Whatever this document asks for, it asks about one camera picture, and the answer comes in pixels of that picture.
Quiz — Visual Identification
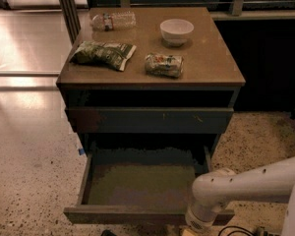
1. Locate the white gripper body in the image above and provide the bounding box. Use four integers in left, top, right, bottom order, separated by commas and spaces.
185, 202, 225, 232

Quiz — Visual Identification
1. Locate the brown drawer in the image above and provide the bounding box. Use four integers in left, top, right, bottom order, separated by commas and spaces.
63, 141, 236, 227
65, 107, 233, 134

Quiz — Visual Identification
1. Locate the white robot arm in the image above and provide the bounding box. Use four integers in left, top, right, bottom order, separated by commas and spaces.
185, 157, 295, 236

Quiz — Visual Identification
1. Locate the brown drawer cabinet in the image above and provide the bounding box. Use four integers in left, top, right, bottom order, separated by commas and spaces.
56, 8, 245, 153

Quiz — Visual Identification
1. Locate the dark object at floor edge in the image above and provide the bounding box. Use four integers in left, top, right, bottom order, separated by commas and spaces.
100, 230, 117, 236

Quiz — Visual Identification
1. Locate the blue tape piece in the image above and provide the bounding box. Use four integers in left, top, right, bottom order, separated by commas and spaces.
78, 148, 86, 155

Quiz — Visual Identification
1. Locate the crushed soda can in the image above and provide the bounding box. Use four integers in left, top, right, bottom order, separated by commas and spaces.
145, 53, 184, 78

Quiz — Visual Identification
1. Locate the green chip bag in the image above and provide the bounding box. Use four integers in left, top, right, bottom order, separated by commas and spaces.
70, 41, 137, 72

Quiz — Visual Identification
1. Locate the white ceramic bowl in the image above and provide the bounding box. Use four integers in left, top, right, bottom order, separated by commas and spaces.
159, 19, 194, 46

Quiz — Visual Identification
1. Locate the clear plastic water bottle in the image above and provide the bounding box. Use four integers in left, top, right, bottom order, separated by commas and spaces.
90, 11, 137, 31

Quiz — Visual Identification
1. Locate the black cable on floor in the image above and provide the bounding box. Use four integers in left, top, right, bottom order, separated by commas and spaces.
217, 224, 257, 236

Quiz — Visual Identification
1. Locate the dark metal post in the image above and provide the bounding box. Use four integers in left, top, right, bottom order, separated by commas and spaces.
59, 0, 81, 43

